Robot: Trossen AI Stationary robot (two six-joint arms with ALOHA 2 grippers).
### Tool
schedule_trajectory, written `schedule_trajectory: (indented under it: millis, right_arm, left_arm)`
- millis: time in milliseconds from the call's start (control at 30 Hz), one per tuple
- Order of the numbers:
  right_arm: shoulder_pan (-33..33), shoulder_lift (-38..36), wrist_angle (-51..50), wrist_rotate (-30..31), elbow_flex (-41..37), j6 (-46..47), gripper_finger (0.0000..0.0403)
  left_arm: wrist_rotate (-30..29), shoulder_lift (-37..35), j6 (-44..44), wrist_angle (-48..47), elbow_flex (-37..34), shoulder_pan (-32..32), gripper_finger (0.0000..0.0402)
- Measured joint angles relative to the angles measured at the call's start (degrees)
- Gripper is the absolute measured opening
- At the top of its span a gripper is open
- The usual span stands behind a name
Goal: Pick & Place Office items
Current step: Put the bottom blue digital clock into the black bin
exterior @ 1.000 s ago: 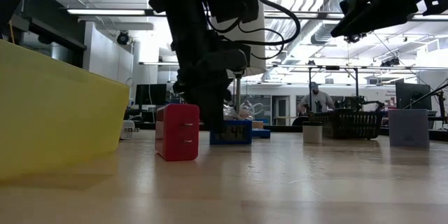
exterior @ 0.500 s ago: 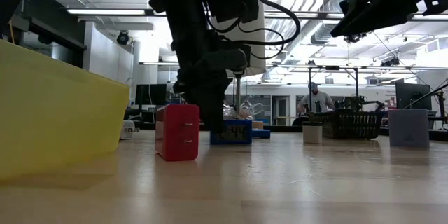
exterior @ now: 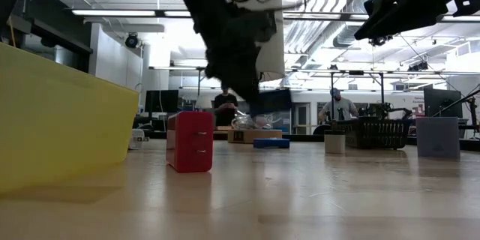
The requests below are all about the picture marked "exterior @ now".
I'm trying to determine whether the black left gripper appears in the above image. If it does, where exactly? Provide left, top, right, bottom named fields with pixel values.
left=161, top=0, right=279, bottom=102

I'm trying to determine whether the white shade wooden table lamp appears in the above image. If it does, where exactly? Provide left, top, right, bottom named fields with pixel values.
left=220, top=0, right=286, bottom=144

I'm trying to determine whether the person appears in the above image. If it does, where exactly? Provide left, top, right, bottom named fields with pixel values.
left=213, top=85, right=239, bottom=127
left=318, top=88, right=359, bottom=122

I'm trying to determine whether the small white background lamp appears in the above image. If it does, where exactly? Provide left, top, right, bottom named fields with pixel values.
left=195, top=94, right=214, bottom=111

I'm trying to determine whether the black ceiling track light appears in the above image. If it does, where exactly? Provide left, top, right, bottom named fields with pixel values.
left=407, top=61, right=431, bottom=72

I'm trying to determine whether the black computer monitor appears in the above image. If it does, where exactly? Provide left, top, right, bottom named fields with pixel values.
left=144, top=89, right=180, bottom=114
left=423, top=88, right=464, bottom=119

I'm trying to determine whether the black round spotlight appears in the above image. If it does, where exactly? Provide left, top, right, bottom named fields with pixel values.
left=124, top=32, right=141, bottom=50

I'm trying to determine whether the black equipment stand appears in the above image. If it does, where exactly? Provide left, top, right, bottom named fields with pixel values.
left=461, top=95, right=480, bottom=138

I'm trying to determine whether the black mesh basket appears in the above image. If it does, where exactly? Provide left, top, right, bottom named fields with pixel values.
left=337, top=116, right=413, bottom=150

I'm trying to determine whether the small black ball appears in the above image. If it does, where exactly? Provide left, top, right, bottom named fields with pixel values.
left=323, top=130, right=347, bottom=155

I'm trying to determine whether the yellow plastic tray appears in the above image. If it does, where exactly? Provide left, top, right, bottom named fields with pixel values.
left=0, top=42, right=140, bottom=194

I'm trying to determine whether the clear coiled lamp cord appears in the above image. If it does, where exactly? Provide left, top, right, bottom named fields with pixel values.
left=231, top=110, right=282, bottom=131

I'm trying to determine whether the silver ventilation duct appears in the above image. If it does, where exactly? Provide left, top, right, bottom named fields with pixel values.
left=284, top=0, right=376, bottom=65

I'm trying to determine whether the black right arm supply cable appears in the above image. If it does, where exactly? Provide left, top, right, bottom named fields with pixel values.
left=430, top=88, right=480, bottom=118

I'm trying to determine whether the light blue wall charger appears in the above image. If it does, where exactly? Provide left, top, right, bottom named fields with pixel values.
left=415, top=116, right=461, bottom=159

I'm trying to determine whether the yellow hanging cable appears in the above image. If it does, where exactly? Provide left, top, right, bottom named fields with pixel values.
left=7, top=18, right=17, bottom=48

